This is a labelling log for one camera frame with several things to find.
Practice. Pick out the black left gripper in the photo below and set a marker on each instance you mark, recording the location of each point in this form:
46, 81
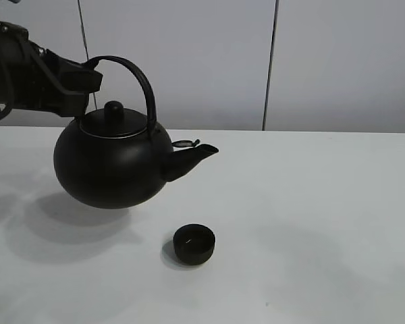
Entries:
47, 82

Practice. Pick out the black round teapot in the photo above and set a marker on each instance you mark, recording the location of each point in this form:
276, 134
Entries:
116, 158

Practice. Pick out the small black teacup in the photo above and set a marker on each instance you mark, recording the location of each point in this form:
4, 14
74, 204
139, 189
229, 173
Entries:
193, 244

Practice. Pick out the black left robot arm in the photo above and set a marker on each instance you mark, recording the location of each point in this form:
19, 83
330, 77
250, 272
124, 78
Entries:
10, 54

